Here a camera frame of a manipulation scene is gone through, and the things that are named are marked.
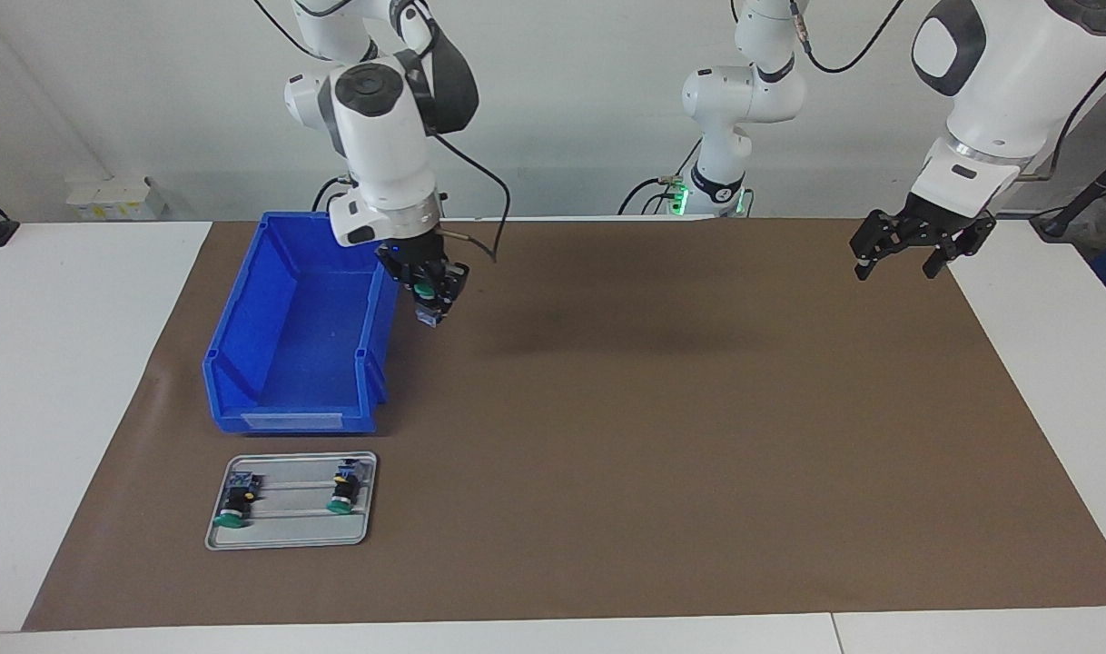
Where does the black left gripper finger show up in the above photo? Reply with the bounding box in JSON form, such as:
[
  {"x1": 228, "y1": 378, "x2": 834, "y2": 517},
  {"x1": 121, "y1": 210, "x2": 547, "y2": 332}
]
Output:
[
  {"x1": 848, "y1": 210, "x2": 895, "y2": 281},
  {"x1": 922, "y1": 227, "x2": 990, "y2": 280}
]

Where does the green push button switch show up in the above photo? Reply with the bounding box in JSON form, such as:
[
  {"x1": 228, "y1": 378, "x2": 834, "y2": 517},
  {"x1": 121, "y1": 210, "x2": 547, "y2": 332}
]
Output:
[
  {"x1": 326, "y1": 461, "x2": 365, "y2": 515},
  {"x1": 212, "y1": 472, "x2": 265, "y2": 530},
  {"x1": 413, "y1": 283, "x2": 445, "y2": 329}
]

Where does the blue plastic storage bin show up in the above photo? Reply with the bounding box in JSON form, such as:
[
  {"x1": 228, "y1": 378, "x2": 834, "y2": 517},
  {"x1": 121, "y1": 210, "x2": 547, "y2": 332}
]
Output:
[{"x1": 202, "y1": 211, "x2": 410, "y2": 435}]

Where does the black stand pole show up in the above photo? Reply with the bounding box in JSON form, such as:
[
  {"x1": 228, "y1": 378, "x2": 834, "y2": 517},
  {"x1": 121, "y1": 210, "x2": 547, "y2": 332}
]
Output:
[{"x1": 1030, "y1": 145, "x2": 1106, "y2": 242}]

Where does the brown table mat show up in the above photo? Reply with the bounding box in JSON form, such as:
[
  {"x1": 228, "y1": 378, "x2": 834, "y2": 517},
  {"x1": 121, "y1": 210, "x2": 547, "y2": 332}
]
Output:
[{"x1": 22, "y1": 216, "x2": 1106, "y2": 632}]

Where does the silver metal tray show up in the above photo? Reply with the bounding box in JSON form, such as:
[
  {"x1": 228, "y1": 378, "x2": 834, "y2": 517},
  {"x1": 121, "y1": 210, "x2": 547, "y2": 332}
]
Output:
[{"x1": 205, "y1": 451, "x2": 379, "y2": 551}]

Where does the white power strip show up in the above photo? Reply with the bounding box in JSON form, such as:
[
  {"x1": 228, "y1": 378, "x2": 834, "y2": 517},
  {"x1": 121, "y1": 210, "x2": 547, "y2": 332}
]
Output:
[{"x1": 65, "y1": 175, "x2": 165, "y2": 222}]

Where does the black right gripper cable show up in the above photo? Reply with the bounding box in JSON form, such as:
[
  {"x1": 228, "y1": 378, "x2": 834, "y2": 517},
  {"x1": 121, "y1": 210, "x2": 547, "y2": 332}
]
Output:
[{"x1": 252, "y1": 0, "x2": 511, "y2": 264}]

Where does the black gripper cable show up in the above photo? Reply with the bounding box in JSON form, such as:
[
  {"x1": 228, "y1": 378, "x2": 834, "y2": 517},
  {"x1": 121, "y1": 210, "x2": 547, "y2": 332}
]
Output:
[
  {"x1": 252, "y1": 0, "x2": 511, "y2": 264},
  {"x1": 789, "y1": 0, "x2": 1106, "y2": 183}
]

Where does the black base cable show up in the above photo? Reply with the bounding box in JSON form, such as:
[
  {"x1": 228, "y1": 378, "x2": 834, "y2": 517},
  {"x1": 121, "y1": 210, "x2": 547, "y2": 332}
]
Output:
[
  {"x1": 312, "y1": 175, "x2": 352, "y2": 215},
  {"x1": 618, "y1": 175, "x2": 672, "y2": 216}
]

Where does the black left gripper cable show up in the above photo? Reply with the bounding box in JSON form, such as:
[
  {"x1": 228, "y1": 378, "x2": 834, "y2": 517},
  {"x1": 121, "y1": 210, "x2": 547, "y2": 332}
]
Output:
[{"x1": 789, "y1": 0, "x2": 1106, "y2": 183}]

